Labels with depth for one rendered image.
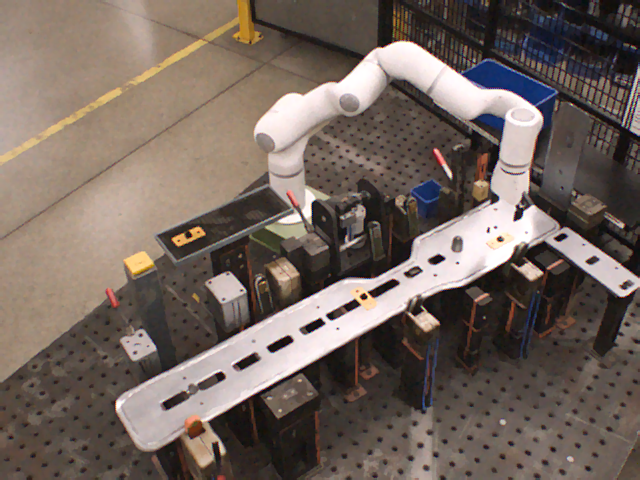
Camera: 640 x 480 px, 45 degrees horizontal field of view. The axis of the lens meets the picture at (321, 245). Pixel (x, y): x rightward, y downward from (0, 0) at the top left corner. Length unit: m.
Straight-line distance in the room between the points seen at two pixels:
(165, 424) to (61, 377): 0.64
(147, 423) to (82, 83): 3.56
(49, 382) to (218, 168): 2.09
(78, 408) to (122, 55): 3.45
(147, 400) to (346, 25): 3.33
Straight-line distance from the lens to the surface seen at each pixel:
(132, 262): 2.07
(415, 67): 2.05
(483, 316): 2.19
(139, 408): 1.96
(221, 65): 5.19
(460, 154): 2.29
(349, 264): 2.26
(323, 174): 3.02
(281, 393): 1.89
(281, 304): 2.12
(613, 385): 2.44
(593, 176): 2.58
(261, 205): 2.17
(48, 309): 3.69
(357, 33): 4.83
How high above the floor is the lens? 2.55
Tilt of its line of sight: 43 degrees down
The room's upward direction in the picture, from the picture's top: 2 degrees counter-clockwise
